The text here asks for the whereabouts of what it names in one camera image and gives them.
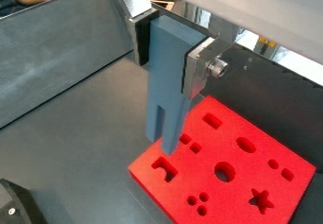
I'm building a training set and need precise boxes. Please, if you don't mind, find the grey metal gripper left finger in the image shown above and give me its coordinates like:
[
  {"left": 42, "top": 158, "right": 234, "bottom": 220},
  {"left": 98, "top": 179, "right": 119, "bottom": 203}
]
[{"left": 128, "top": 9, "right": 159, "bottom": 66}]

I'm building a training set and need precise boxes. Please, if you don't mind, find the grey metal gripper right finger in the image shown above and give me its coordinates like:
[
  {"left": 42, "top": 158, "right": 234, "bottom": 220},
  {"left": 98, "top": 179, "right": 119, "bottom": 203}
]
[{"left": 182, "top": 37, "right": 230, "bottom": 99}]

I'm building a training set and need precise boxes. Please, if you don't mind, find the blue double-square peg object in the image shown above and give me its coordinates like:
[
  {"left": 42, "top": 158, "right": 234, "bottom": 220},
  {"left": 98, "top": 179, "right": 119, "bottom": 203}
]
[{"left": 147, "top": 16, "right": 206, "bottom": 155}]

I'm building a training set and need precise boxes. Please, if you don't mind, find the red foam shape board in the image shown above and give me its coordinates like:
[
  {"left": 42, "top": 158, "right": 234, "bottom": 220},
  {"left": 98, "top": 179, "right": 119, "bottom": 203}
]
[{"left": 128, "top": 97, "right": 315, "bottom": 224}]

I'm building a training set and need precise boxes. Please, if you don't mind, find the black curved plastic holder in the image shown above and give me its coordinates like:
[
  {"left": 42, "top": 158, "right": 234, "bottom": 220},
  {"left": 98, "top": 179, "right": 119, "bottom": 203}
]
[{"left": 0, "top": 179, "right": 47, "bottom": 224}]

